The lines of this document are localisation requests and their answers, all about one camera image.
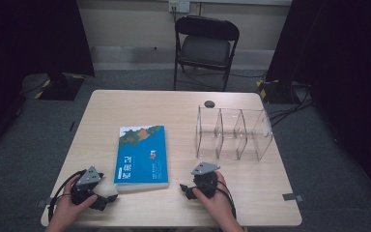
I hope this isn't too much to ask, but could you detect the grey tape strip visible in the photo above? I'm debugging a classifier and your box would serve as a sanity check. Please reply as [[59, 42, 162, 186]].
[[282, 192, 303, 203], [36, 197, 54, 208]]

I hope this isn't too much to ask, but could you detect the black stand base yellow tape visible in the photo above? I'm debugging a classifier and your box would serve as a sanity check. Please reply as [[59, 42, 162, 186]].
[[33, 72, 86, 102]]

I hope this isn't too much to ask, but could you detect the bundle of black floor cables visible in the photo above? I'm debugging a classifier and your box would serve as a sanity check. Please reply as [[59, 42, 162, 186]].
[[265, 81, 315, 129]]

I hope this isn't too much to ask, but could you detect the white wall socket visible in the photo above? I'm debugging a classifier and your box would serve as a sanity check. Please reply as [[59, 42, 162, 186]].
[[168, 0, 191, 14]]

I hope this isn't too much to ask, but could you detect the black folding chair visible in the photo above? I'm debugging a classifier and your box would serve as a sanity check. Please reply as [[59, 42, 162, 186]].
[[173, 14, 241, 92]]

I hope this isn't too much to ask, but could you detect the black curtain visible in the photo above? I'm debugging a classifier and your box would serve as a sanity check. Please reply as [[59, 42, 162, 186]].
[[265, 0, 371, 207], [0, 0, 96, 162]]

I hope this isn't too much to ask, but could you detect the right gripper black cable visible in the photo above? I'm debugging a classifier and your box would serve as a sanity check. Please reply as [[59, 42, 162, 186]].
[[216, 180, 238, 220]]

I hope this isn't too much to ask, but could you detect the clear acrylic book rack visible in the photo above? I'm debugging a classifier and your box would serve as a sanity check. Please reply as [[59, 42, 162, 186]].
[[195, 104, 274, 162]]

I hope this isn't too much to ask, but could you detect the blue book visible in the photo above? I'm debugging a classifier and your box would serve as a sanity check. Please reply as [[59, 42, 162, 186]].
[[113, 125, 170, 193]]

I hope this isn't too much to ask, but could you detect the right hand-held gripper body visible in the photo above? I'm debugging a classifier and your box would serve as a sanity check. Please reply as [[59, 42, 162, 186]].
[[191, 161, 221, 199]]

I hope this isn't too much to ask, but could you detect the thin black floor cable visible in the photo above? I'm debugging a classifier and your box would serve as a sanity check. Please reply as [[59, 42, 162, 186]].
[[230, 72, 269, 79]]

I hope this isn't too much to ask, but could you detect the person's right hand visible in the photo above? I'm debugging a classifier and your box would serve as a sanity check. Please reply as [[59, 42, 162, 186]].
[[191, 171, 236, 223]]

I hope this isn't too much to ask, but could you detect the person's left hand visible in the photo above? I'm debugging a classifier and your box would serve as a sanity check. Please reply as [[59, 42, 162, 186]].
[[52, 175, 100, 226]]

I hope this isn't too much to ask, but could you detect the black box yellow tape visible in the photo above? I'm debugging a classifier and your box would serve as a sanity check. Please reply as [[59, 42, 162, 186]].
[[255, 78, 302, 104]]

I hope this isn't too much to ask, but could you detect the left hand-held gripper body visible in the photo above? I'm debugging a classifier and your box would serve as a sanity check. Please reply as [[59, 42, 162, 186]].
[[71, 165, 105, 207]]

